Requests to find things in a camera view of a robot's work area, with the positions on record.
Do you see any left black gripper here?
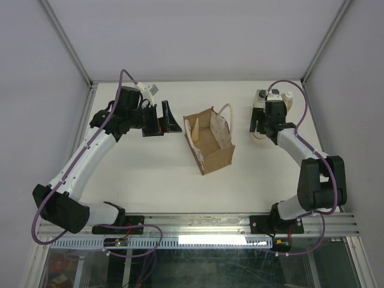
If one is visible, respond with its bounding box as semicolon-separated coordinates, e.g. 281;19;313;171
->
128;101;182;137

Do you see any clear square bottle dark cap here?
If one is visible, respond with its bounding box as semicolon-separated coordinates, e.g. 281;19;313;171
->
252;89;266;109

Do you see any white cream jar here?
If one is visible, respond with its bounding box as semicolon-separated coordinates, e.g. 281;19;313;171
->
250;132;268;145

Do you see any clear bottle white cap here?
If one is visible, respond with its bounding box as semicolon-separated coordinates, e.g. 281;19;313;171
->
281;91;293;113

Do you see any beige sachet packet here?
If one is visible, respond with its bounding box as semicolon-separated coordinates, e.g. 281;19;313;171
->
191;117;199;143

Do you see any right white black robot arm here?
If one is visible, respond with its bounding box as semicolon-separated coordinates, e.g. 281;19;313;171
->
250;100;347;234

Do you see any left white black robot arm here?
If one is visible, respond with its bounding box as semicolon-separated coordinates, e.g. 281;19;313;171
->
32;83;182;233

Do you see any brown canvas tote bag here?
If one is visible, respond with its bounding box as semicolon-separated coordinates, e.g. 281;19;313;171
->
183;103;235;175

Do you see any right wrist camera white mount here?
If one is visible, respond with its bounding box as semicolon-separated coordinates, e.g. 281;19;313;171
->
265;89;283;102

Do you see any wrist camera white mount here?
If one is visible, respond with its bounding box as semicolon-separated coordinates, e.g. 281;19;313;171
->
135;82;158;106
265;89;283;102

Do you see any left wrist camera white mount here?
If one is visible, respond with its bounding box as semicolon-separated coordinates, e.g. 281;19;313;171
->
135;82;158;106

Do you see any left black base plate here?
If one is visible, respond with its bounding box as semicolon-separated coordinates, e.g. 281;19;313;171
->
92;214;145;236

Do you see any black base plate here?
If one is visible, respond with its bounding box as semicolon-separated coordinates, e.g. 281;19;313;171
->
92;214;145;236
249;215;304;235

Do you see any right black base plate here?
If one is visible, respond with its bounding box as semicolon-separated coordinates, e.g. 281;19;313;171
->
249;215;304;235

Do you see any aluminium rail frame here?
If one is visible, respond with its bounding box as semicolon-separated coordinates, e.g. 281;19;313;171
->
37;212;360;239

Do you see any grey slotted cable duct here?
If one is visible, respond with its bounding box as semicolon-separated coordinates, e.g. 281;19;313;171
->
51;235;272;250

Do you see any right aluminium corner post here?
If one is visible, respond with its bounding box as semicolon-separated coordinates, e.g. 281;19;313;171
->
301;0;354;86

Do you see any aluminium corner post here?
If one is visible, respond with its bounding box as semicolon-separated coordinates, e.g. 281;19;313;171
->
38;0;96;91
301;0;354;86

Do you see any left aluminium corner post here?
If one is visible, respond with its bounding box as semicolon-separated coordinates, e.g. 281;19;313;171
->
38;0;96;91

